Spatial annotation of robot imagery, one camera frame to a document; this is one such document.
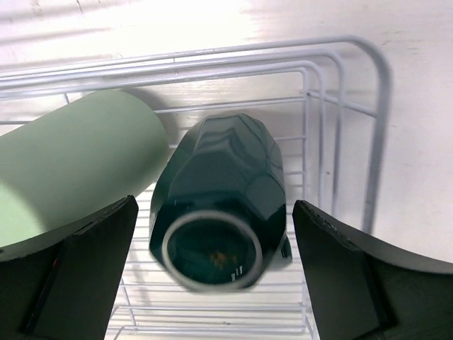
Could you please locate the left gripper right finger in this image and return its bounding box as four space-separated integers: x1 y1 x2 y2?
292 200 452 339

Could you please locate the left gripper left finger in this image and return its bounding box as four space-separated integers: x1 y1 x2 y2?
1 195 138 339

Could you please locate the light green plastic cup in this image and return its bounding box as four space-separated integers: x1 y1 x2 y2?
1 91 168 246

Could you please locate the dark green ceramic mug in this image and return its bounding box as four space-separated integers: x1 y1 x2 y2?
149 113 292 293

